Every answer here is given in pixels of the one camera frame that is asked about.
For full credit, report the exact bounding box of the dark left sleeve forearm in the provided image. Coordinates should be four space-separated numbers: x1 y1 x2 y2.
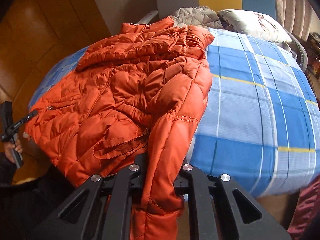
0 152 17 187

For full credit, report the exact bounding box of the grey fabric strap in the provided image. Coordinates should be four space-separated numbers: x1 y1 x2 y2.
135 10 160 25

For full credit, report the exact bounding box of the wooden bedside shelf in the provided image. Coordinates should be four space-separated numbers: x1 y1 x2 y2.
306 32 320 80

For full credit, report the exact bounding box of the orange wooden wardrobe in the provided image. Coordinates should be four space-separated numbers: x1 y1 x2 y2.
0 0 112 183

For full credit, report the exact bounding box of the orange puffer down jacket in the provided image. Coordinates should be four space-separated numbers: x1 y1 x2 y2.
25 17 214 239

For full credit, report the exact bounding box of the pink striped curtain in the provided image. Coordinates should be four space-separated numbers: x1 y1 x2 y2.
275 0 319 41

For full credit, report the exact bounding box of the grey quilted garment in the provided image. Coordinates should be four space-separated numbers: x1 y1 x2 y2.
170 6 223 29

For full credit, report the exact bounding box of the person's left hand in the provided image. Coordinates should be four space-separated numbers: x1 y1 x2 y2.
4 137 23 163

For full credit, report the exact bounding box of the white patterned pillow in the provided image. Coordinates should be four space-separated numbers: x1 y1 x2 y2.
216 9 309 72

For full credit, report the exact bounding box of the blue plaid bed sheet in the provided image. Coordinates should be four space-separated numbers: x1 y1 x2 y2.
31 29 319 197

